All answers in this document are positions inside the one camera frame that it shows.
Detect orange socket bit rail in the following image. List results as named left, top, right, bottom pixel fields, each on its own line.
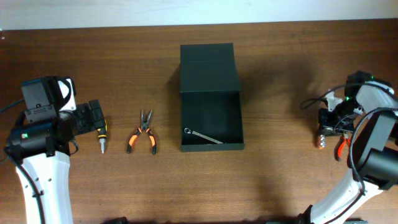
left=318, top=133, right=326, bottom=149

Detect black yellow screwdriver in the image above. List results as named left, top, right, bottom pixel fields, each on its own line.
left=97, top=121, right=107, bottom=154

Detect red diagonal cutters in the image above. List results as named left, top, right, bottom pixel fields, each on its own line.
left=335, top=133, right=351, bottom=161

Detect orange black needle-nose pliers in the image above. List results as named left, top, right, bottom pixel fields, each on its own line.
left=126, top=110, right=157, bottom=155

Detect silver ratchet wrench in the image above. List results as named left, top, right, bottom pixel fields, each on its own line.
left=183, top=128, right=223, bottom=144

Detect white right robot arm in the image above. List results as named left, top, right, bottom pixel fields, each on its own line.
left=294, top=71, right=397, bottom=223

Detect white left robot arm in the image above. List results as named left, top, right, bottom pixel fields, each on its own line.
left=4, top=76, right=107, bottom=223

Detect black open storage box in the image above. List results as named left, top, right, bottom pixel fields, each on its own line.
left=180, top=43, right=245, bottom=152

